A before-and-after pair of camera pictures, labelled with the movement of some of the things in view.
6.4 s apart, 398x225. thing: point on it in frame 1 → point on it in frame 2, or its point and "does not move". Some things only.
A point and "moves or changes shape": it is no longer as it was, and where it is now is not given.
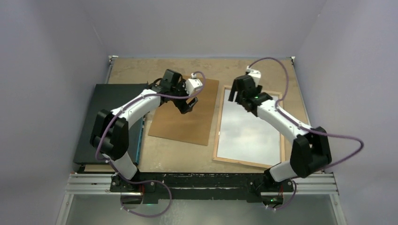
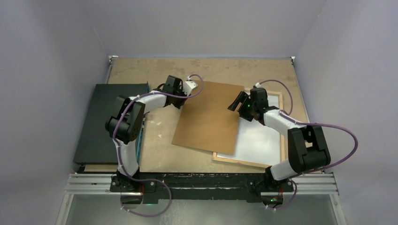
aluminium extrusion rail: [102, 184] does not move
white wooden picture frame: [243, 138] moves or changes shape
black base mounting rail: [248, 186] does not move
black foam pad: [110, 97] does not move
